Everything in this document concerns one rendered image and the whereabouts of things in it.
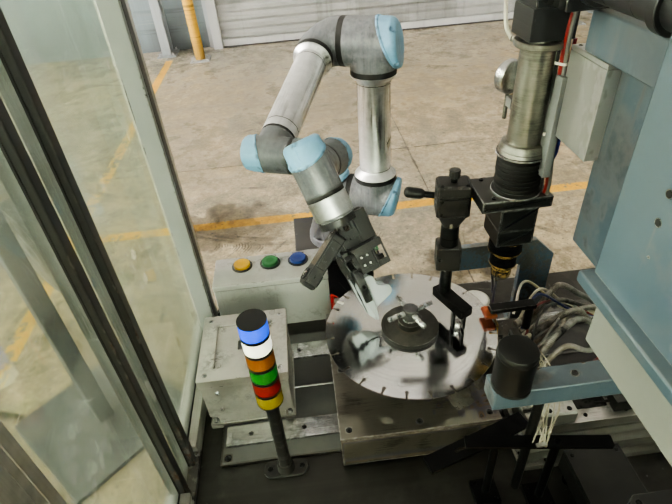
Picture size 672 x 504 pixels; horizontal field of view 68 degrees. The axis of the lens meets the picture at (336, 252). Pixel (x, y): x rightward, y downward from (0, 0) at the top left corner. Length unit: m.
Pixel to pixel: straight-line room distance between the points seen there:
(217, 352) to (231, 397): 0.09
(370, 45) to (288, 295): 0.62
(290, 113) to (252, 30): 5.67
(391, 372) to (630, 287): 0.50
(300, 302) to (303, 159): 0.48
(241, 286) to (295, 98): 0.45
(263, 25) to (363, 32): 5.49
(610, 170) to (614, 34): 0.16
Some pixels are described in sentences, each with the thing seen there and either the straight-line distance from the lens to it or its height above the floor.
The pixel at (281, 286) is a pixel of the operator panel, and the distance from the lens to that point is 1.22.
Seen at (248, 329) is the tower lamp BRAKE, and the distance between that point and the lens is 0.73.
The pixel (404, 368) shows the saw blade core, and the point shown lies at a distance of 0.93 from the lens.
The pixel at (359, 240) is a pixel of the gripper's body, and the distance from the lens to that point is 0.93.
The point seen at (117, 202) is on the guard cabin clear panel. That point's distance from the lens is 0.85.
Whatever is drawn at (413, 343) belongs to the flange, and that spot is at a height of 0.96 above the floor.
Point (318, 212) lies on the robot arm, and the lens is 0.90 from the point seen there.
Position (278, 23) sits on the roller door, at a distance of 6.71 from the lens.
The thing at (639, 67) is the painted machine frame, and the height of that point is 1.49.
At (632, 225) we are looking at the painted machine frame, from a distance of 0.52.
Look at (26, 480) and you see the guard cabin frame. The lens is 0.56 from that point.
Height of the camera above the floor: 1.67
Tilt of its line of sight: 37 degrees down
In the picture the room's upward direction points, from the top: 5 degrees counter-clockwise
